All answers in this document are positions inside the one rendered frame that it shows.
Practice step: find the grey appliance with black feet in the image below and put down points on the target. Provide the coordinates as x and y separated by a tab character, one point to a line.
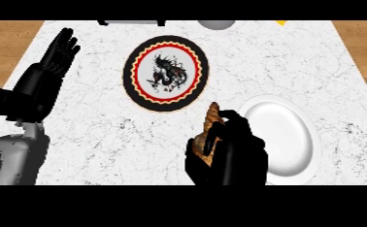
132	22

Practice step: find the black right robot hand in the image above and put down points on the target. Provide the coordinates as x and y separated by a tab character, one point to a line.
237	159

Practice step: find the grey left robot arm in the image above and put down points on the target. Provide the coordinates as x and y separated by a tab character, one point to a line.
19	155

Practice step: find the black patterned dragon plate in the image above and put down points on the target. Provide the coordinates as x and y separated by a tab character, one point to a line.
166	73

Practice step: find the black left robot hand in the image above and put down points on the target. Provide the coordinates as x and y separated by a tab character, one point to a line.
43	75

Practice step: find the plain white plate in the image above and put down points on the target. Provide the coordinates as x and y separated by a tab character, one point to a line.
282	139

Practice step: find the yellow object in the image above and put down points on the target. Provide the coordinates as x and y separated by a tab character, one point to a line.
281	22

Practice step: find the grey round bowl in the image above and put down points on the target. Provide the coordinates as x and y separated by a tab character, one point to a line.
216	24

